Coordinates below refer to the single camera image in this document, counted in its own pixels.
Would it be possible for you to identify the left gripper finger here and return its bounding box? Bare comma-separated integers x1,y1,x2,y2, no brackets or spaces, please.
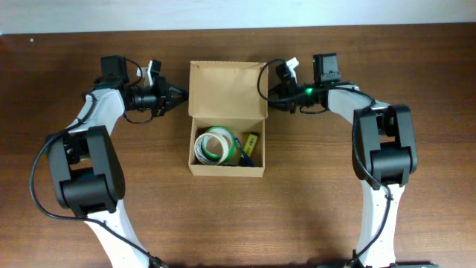
169,98,188,110
168,84,188,98

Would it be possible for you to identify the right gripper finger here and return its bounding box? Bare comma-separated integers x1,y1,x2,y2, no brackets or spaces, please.
268,83,286,96
268,101,288,111

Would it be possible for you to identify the yellow highlighter marker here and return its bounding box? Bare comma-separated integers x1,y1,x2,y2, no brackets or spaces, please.
244,133,259,157

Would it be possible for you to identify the brown cardboard box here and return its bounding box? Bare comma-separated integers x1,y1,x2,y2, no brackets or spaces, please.
188,60,268,177

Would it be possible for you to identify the white masking tape roll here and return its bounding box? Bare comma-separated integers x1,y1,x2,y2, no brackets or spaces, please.
194,132,234,165

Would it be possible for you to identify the green tape roll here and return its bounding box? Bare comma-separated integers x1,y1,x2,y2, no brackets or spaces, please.
201,126,235,164

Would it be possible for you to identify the blue pen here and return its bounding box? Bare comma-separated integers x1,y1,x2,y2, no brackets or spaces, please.
234,137,254,168

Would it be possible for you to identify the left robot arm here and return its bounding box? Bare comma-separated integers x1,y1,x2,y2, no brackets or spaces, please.
40,56,188,267

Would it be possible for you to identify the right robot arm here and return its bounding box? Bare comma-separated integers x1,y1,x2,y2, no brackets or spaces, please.
261,53,418,267

